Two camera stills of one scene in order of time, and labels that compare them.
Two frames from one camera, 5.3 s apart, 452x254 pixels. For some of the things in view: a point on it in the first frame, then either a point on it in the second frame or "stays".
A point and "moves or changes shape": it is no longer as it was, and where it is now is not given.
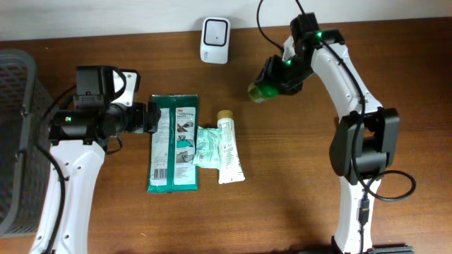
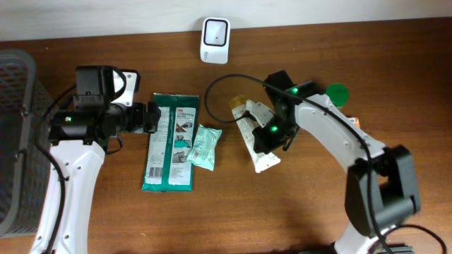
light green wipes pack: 207,147 moves or changes shape
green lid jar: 258,92 moves or changes shape
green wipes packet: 171,160 stays
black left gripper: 152,116 stays
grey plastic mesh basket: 24,166 stays
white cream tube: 231,171 → 260,162
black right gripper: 272,66 → 268,142
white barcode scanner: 215,40 stays
